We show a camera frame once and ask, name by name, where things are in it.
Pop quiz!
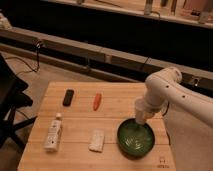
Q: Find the black office chair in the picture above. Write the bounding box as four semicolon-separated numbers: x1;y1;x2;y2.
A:
0;54;36;149

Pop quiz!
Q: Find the black rectangular device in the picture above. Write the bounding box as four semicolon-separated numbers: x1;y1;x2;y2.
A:
63;89;74;106

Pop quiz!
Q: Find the green ceramic bowl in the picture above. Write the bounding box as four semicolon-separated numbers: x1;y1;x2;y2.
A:
117;118;155;157

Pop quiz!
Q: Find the white plastic bottle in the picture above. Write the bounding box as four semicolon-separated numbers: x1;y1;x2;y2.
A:
44;113;62;152

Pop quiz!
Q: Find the black cable on floor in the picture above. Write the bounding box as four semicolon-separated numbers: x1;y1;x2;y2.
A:
4;39;44;76

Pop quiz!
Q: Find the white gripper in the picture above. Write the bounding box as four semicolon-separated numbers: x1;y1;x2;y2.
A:
134;98;155;125

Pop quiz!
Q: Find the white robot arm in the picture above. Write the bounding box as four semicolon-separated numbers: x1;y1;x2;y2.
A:
135;67;213;128

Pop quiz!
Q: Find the wooden table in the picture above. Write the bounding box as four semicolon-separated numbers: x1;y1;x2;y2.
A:
18;82;176;171

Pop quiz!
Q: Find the orange carrot toy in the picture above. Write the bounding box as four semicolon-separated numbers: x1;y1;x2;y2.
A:
93;93;102;111

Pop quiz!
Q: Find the white sponge block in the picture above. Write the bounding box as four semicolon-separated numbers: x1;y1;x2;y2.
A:
89;130;105;152

